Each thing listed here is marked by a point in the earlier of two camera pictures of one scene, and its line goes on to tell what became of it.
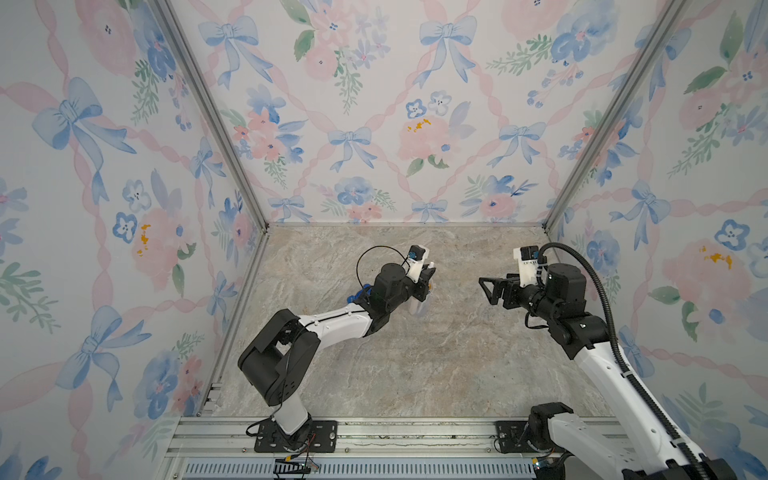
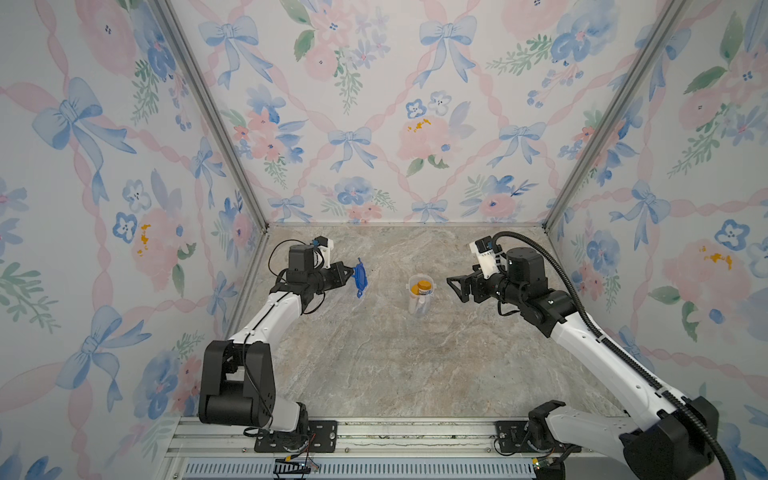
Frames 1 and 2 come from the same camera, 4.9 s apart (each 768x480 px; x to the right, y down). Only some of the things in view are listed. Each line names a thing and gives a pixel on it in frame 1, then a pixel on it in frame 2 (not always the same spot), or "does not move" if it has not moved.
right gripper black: (513, 286) → (478, 281)
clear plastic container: (419, 308) does not move
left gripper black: (422, 282) → (339, 280)
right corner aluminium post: (663, 34) does not move
